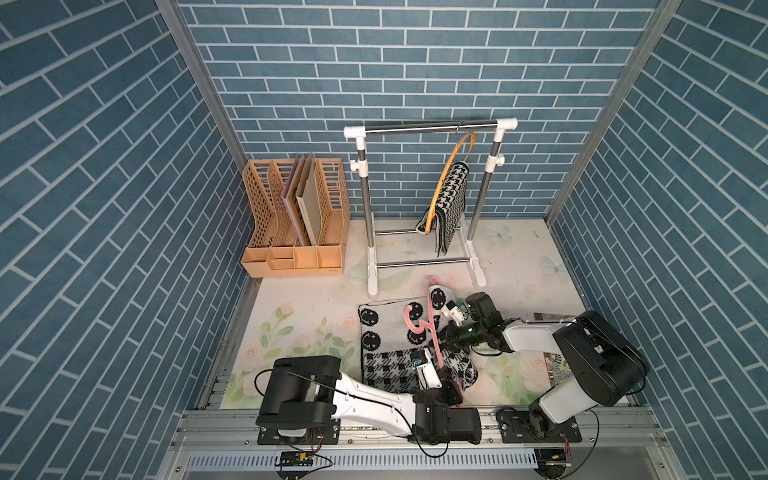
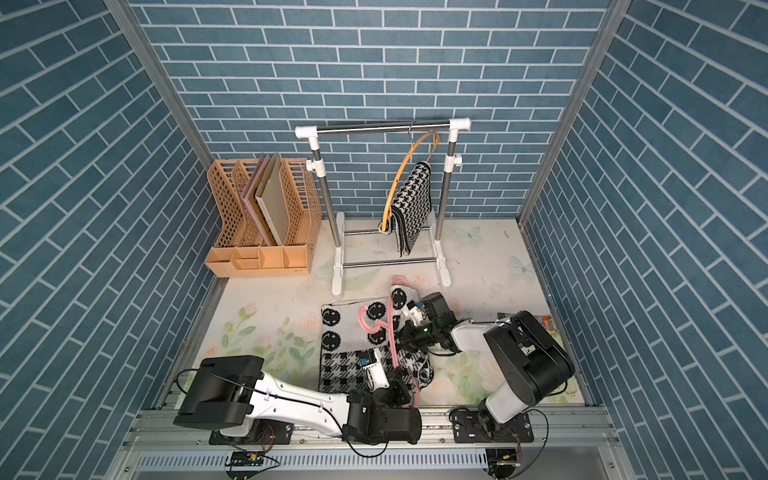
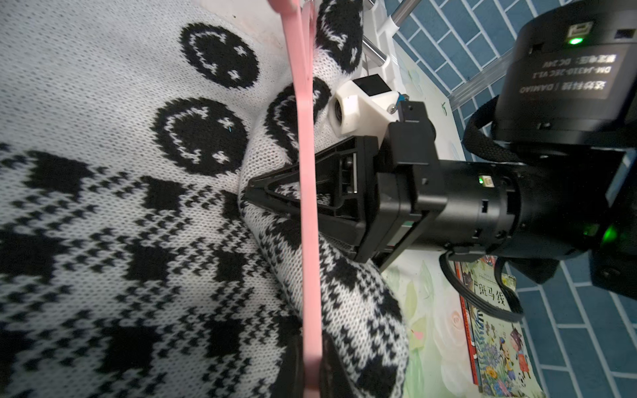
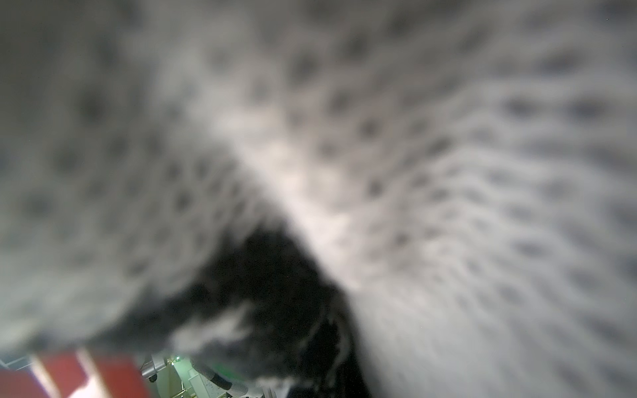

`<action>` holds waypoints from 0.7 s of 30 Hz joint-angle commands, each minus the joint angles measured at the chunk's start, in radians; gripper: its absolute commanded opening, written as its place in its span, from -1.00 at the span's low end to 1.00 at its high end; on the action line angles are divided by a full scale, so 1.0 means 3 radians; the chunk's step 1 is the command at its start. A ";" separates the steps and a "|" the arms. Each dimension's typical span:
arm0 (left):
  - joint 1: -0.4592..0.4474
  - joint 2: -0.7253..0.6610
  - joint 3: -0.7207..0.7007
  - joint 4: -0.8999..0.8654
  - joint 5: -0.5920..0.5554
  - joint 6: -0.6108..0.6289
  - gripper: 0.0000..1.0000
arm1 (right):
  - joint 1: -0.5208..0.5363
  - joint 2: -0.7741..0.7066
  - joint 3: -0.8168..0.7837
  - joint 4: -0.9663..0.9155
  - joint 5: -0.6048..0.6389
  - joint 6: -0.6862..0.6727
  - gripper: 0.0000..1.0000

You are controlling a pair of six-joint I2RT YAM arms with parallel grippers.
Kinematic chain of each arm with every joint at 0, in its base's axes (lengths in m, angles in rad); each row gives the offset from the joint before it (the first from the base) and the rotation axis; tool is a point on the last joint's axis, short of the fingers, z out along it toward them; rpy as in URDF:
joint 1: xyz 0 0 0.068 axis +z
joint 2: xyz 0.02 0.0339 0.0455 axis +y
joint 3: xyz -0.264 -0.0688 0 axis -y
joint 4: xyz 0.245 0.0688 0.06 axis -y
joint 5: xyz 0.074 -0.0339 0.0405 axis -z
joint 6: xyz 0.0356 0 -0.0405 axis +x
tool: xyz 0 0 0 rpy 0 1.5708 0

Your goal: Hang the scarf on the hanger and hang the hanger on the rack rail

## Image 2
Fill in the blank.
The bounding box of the colourful picture book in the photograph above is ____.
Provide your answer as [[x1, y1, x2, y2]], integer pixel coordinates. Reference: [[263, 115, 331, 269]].
[[496, 311, 556, 331]]

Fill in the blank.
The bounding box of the orange plastic file organizer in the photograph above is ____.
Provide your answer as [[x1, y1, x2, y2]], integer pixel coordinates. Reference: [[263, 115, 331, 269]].
[[206, 154, 322, 278]]

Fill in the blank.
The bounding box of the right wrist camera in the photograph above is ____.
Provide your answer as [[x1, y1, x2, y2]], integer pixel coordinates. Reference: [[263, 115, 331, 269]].
[[401, 301, 428, 327]]

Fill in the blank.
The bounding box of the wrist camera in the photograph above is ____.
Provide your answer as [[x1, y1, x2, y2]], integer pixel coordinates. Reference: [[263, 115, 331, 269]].
[[358, 349, 390, 392], [401, 301, 428, 327]]

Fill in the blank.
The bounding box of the houndstooth black white scarf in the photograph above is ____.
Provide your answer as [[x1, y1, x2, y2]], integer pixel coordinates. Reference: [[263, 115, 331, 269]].
[[385, 162, 432, 257]]

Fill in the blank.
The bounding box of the smiley face grey scarf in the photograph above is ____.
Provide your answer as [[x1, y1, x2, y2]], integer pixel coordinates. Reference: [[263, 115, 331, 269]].
[[318, 285, 434, 394]]

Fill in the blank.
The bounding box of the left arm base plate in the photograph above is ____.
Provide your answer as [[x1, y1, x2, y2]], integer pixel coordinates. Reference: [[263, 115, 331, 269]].
[[209, 419, 294, 448]]

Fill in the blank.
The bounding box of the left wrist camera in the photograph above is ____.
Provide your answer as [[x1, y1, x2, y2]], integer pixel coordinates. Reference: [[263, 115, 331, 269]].
[[358, 349, 390, 392]]

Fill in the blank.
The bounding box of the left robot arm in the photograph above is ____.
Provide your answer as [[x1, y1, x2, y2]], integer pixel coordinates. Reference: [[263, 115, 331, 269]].
[[174, 355, 422, 445]]

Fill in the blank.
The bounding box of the beige folder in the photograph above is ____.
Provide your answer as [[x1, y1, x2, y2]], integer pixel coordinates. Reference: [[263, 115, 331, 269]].
[[256, 154, 289, 245]]

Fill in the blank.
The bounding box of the aluminium mounting rail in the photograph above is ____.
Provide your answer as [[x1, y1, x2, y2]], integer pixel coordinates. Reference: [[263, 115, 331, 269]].
[[107, 403, 632, 479]]

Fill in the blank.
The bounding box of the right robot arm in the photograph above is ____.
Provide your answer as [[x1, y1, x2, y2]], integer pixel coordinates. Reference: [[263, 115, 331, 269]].
[[396, 292, 575, 443]]

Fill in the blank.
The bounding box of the purple folder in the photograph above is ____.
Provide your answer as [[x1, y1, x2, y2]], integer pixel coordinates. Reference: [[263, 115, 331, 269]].
[[241, 155, 274, 246]]

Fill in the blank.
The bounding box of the pink clothes hanger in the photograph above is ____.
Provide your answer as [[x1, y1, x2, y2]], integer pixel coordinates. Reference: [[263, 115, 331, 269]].
[[358, 275, 420, 408]]

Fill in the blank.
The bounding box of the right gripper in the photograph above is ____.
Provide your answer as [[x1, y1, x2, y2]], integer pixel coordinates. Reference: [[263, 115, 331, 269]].
[[388, 320, 440, 354]]

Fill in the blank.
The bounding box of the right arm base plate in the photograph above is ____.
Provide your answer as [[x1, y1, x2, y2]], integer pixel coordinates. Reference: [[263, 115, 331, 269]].
[[448, 407, 534, 444]]

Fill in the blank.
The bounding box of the orange clothes hanger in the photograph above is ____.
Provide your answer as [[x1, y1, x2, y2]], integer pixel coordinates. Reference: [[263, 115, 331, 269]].
[[379, 131, 441, 234]]

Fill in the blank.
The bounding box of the white steel clothes rack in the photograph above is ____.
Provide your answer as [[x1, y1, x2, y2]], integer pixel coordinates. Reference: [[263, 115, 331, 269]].
[[293, 118, 472, 297]]

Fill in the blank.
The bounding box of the left green circuit board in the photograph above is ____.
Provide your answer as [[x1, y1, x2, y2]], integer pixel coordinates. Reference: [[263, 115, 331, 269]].
[[225, 451, 264, 470]]

